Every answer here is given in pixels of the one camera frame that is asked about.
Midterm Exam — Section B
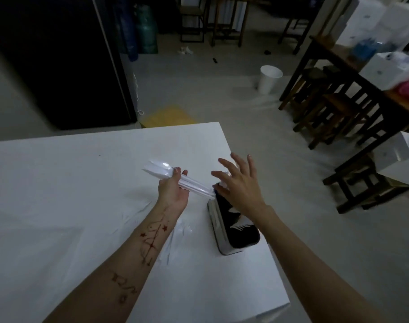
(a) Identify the person's left hand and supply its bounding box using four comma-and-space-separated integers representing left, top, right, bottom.
157, 167, 189, 212

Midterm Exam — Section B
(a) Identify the person's right hand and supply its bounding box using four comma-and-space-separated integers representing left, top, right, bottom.
211, 153, 268, 218

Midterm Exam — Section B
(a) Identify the bundle of clear plastic cutlery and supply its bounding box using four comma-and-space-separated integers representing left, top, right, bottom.
142, 159, 216, 199

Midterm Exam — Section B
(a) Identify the person's left forearm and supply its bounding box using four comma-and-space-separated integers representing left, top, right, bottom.
42, 202, 188, 323

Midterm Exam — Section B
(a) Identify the person's right forearm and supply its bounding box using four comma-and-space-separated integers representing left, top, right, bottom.
253, 205, 392, 323

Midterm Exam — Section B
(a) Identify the black and white box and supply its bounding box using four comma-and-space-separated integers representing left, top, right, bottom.
207, 190, 261, 256

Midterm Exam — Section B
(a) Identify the white plastic bucket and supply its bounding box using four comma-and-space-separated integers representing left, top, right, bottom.
257, 65, 284, 95

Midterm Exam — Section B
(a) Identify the brown wooden stool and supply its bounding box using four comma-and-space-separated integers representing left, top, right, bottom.
293, 93, 361, 151

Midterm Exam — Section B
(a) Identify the low dark wooden stool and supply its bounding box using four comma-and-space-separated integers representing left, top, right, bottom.
322, 154, 409, 214

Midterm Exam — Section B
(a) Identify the dark wooden table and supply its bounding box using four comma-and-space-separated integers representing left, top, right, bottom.
279, 35, 409, 173

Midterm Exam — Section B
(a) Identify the dark wooden chair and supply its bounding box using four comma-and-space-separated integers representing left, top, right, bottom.
278, 0, 326, 55

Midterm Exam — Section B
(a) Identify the green water bottle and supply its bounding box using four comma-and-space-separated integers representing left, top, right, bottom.
135, 4, 159, 54

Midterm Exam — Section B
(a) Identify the white open box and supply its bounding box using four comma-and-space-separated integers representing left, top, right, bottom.
374, 131, 409, 189

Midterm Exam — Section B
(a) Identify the blue water bottle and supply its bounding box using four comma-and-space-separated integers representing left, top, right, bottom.
114, 0, 139, 62

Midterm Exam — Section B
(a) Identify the small white cardboard box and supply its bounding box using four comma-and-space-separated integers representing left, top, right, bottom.
359, 52, 407, 91

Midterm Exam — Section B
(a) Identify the blue plastic bag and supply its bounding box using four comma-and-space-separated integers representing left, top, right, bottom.
350, 38, 382, 63

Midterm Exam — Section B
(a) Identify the tall wooden stool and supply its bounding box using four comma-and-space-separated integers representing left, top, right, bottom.
210, 0, 251, 48

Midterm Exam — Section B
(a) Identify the black cabinet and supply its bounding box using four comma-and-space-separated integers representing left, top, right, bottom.
0, 0, 138, 131

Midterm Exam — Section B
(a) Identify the large white cardboard box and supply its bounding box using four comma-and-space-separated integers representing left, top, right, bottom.
376, 1, 409, 52
335, 0, 387, 48

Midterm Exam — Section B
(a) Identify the white plastic bag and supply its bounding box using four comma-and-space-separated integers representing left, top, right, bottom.
388, 51, 409, 85

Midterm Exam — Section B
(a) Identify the white cord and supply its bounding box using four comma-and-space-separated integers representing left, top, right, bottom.
133, 73, 145, 117

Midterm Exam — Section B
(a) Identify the dark metal frame stool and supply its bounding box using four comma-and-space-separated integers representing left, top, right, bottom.
178, 0, 206, 43

